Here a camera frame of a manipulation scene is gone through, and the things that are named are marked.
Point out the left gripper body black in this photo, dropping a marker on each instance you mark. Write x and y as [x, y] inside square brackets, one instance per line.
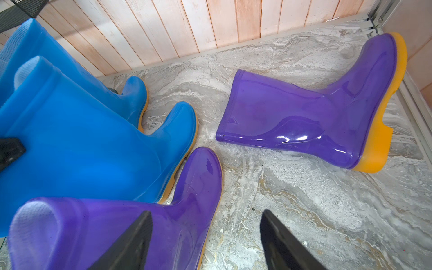
[11, 149]

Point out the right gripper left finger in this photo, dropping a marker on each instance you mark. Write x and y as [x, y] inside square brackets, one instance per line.
[130, 250]

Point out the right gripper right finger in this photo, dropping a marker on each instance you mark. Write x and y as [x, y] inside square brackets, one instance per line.
[281, 249]

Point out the purple rain boot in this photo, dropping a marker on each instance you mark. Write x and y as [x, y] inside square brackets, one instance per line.
[72, 234]
[341, 124]

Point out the purple rain boot lying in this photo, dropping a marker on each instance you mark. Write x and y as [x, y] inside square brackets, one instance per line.
[341, 124]

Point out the black wire mesh basket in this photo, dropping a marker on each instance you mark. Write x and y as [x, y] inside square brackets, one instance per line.
[20, 12]

